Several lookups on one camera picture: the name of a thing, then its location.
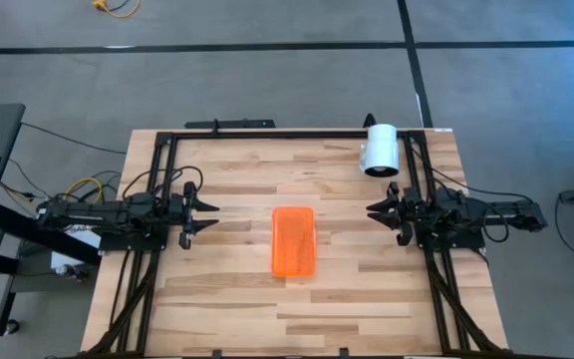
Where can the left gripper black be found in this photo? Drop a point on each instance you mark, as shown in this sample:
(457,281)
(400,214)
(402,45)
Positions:
(185,214)

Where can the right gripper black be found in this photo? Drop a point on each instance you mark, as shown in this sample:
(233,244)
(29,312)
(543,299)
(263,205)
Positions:
(407,214)

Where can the clear box with orange lid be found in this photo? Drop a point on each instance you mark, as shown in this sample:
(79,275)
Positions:
(293,242)

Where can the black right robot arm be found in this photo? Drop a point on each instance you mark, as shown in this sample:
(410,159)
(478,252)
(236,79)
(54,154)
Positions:
(511,214)

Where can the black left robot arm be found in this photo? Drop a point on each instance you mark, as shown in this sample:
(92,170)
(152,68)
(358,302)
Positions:
(107,214)

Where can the white box with black print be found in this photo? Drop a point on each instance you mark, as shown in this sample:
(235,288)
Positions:
(75,256)

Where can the white cylindrical lamp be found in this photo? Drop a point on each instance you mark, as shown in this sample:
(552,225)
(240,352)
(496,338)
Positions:
(381,147)

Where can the black mounting bar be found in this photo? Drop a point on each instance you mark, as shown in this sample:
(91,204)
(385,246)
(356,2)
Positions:
(237,123)

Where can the black aluminium frame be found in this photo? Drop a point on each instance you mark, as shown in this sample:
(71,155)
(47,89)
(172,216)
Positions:
(292,134)

